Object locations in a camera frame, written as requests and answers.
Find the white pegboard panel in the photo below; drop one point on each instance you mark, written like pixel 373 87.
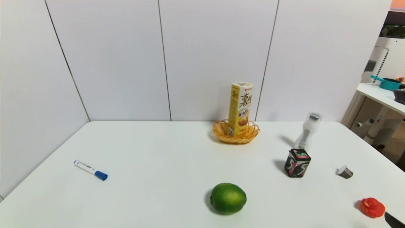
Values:
pixel 390 60

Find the green lime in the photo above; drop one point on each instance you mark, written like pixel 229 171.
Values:
pixel 227 198

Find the small grey coffee capsule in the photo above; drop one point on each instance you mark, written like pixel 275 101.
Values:
pixel 345 172

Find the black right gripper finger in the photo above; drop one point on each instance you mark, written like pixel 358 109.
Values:
pixel 395 222

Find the white side table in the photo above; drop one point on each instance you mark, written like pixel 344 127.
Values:
pixel 379 95

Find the tall yellow white chips box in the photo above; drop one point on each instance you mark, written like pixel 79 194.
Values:
pixel 240 107

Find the white marker with blue cap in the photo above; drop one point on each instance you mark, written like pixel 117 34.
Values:
pixel 88 169

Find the yellow woven basket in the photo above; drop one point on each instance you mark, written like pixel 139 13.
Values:
pixel 235 136

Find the black patterned gum box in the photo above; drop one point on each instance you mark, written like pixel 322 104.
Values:
pixel 296 163

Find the white bottle with silver cap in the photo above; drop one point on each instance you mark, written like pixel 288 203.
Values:
pixel 307 133

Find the black mesh basket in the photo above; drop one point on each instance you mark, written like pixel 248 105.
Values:
pixel 400 96

